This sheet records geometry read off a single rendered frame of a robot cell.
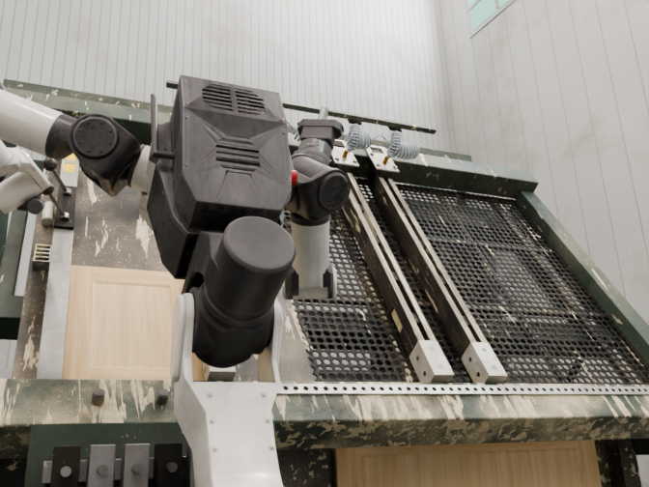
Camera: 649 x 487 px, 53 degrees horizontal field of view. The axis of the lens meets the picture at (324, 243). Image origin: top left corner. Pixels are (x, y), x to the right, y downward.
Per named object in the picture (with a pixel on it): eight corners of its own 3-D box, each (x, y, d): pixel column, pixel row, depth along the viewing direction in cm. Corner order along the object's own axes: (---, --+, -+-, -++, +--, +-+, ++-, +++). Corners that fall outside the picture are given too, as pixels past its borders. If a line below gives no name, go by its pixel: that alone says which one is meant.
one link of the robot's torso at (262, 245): (307, 274, 96) (290, 191, 107) (221, 269, 91) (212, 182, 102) (257, 373, 114) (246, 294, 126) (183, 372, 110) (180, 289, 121)
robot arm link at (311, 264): (337, 312, 153) (339, 225, 144) (283, 313, 153) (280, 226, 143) (334, 288, 164) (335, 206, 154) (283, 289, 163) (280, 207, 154)
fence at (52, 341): (35, 392, 138) (36, 381, 136) (62, 159, 209) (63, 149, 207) (60, 393, 140) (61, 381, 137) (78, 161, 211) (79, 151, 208)
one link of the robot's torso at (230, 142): (344, 207, 112) (309, 84, 135) (141, 183, 99) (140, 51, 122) (292, 307, 132) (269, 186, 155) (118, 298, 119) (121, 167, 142)
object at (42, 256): (32, 270, 166) (33, 260, 164) (35, 252, 171) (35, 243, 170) (49, 271, 168) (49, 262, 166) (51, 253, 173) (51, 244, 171)
